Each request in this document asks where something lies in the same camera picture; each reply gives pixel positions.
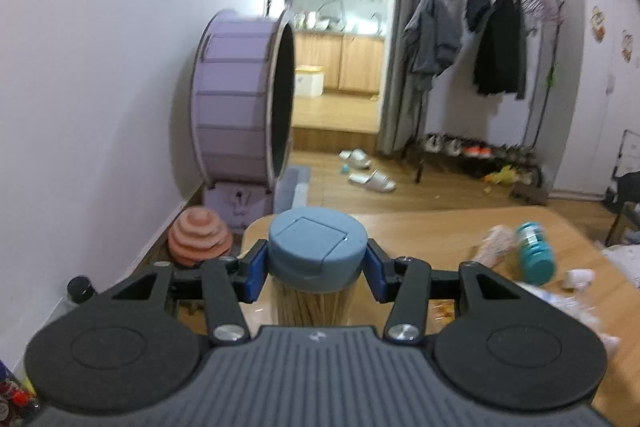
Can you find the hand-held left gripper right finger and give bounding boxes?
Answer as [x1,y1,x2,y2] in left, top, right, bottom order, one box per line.
[364,239,523,348]

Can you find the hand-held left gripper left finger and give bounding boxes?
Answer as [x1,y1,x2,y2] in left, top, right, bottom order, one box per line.
[102,238,269,347]

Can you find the jar with blue-grey lid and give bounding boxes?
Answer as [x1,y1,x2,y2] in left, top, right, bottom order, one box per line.
[268,208,368,328]

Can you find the teal plastic bottle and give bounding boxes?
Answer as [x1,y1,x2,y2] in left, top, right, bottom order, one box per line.
[515,221,557,286]

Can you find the pink tiered cat toy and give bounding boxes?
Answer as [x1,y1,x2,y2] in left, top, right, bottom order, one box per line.
[167,206,234,268]

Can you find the white slipper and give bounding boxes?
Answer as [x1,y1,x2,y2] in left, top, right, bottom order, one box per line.
[348,169,397,194]
[339,148,372,169]

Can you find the white crumpled packet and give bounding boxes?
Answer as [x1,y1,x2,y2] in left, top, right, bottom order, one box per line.
[472,226,521,267]

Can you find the row of shoes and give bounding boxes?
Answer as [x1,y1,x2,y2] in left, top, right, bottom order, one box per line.
[422,133,543,168]

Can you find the yellow plush toy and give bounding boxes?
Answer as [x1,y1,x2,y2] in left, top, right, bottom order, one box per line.
[482,164,518,186]

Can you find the purple cat exercise wheel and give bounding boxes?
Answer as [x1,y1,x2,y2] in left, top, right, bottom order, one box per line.
[189,9,296,233]

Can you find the dark lid glass jar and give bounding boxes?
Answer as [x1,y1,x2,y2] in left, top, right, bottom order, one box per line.
[66,276,98,305]

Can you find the white plastic wrapper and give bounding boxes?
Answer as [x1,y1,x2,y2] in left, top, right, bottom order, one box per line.
[520,282,621,358]

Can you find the white box with yellow lid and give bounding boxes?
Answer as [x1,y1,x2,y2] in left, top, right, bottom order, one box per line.
[294,65,326,98]

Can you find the small white cup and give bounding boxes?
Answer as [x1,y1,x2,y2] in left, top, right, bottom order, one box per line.
[565,268,596,289]

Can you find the wooden lower kitchen cabinet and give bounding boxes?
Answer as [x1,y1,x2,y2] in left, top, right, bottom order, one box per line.
[292,32,386,95]

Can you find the metal clothes rack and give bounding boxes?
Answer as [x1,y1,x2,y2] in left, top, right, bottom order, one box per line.
[407,0,567,188]

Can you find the grey jacket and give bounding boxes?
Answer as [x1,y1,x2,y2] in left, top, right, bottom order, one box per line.
[402,0,463,78]

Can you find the white cloth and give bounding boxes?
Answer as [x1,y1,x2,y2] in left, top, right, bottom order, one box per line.
[602,244,640,293]

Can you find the black coat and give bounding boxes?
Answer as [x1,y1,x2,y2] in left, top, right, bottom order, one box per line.
[472,0,528,100]

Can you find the dishes on kitchen counter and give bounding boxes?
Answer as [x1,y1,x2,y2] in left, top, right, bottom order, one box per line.
[295,9,332,32]

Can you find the black chair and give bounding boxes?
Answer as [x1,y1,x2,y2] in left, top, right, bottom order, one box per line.
[605,172,640,248]

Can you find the grey curtain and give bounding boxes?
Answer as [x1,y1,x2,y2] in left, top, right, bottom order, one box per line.
[377,0,436,158]

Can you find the colourful printed packet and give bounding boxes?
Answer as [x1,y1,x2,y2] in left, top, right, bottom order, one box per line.
[0,362,38,414]

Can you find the white wardrobe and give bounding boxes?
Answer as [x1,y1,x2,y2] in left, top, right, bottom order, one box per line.
[542,0,640,202]

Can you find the dark grey shirt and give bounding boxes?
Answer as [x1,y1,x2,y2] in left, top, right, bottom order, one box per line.
[465,0,494,34]

